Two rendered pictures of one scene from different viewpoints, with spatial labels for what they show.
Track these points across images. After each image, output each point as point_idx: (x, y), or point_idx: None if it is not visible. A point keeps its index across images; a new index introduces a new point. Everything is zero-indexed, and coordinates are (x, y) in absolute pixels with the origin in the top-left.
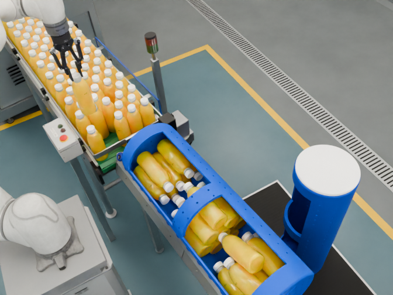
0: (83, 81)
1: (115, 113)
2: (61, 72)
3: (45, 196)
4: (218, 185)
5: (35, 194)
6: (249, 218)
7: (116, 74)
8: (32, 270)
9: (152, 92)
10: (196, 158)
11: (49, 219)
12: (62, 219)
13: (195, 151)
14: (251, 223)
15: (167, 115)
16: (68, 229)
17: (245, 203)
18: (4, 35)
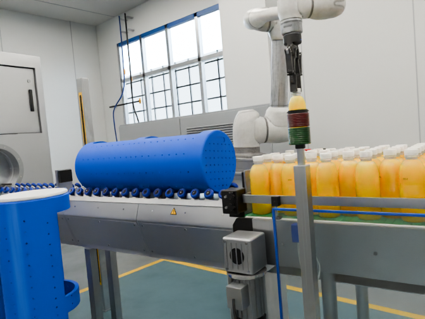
0: (291, 97)
1: (277, 152)
2: None
3: (243, 115)
4: (138, 140)
5: (246, 110)
6: (114, 142)
7: (329, 152)
8: None
9: (293, 209)
10: (161, 140)
11: (234, 119)
12: (234, 130)
13: (166, 147)
14: (113, 142)
15: (234, 189)
16: (234, 141)
17: (117, 150)
18: (262, 13)
